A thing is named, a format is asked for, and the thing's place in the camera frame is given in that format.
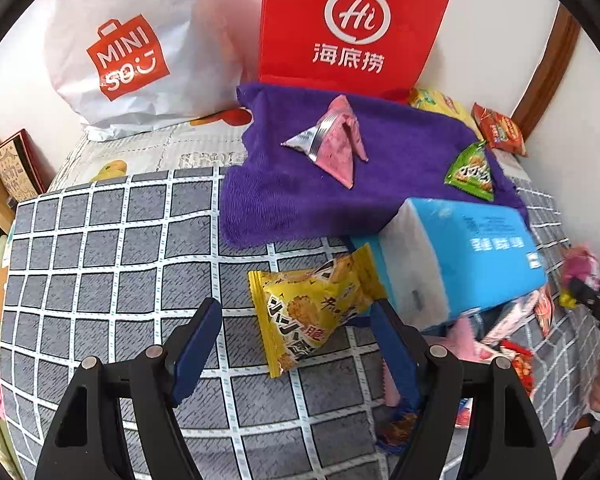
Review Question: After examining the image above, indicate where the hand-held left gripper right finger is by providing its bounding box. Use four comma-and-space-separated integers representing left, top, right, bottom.
369, 299, 551, 480

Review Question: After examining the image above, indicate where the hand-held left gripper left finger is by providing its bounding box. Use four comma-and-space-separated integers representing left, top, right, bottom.
34, 297, 224, 480

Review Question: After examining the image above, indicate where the magenta snack packet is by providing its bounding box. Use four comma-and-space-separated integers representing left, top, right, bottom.
560, 246, 600, 308

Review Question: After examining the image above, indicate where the red snack packet gold print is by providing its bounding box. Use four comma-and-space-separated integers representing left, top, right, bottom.
500, 339, 537, 401

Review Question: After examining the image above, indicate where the yellow snack packet black print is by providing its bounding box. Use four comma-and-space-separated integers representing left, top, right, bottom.
247, 245, 388, 378

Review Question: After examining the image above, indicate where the small orange-red snack packet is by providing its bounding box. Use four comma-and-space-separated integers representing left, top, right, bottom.
534, 284, 556, 338

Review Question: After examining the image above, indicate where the blue purple snack wrapper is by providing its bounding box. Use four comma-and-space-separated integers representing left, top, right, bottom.
375, 395, 423, 456

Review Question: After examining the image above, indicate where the pale pink snack packet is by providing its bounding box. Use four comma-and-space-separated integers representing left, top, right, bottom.
452, 295, 536, 361

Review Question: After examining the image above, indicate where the grey grid bed sheet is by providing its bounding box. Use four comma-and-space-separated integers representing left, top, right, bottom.
0, 165, 596, 480

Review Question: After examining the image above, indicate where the blue tissue pack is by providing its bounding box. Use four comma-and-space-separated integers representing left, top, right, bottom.
350, 197, 548, 333

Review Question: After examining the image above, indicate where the purple towel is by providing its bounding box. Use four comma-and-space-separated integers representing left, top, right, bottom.
220, 81, 531, 250

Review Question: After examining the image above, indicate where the green triangular snack packet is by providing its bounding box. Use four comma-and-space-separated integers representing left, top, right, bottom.
444, 141, 496, 203

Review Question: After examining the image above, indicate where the red chips bag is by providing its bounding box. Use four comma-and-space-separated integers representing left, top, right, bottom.
471, 102, 528, 158

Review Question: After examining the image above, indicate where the white fruit-print sheet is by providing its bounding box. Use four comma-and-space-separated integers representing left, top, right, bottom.
47, 107, 253, 193

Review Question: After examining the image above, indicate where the pink triangular snack packet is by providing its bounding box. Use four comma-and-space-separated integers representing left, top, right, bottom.
281, 96, 370, 191

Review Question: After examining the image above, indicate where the yellow chips bag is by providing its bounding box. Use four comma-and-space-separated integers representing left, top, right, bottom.
407, 87, 483, 141

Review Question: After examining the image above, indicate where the decorated brown box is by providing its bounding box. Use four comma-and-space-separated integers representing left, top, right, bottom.
0, 129, 48, 201

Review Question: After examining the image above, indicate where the white plastic shopping bag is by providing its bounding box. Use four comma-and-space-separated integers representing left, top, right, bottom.
44, 0, 246, 141

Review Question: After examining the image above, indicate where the red paper bag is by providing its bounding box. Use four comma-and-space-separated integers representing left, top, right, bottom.
256, 0, 457, 106

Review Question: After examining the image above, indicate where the brown wooden door frame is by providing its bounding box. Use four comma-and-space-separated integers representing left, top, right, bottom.
510, 2, 581, 143

